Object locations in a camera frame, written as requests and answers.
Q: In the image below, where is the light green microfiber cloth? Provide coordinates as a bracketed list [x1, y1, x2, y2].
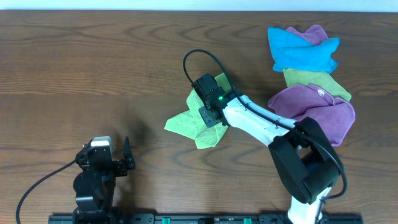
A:
[164, 90, 228, 149]

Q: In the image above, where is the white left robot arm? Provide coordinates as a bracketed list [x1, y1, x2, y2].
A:
[72, 136, 136, 223]

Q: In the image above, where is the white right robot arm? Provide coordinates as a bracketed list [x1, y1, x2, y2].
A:
[197, 88, 346, 223]

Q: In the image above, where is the blue microfiber cloth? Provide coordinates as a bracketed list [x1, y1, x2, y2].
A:
[267, 27, 340, 73]

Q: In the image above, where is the white cloth care label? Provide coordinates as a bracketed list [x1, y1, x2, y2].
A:
[318, 89, 325, 96]

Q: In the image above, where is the olive green microfiber cloth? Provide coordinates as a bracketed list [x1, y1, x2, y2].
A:
[283, 68, 352, 101]

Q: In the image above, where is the purple microfiber cloth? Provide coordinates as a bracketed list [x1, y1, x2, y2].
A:
[268, 84, 356, 146]

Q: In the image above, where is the purple cloth behind blue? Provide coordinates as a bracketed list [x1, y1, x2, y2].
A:
[286, 24, 328, 45]

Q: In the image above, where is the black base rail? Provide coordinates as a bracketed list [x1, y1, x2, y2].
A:
[48, 212, 364, 224]

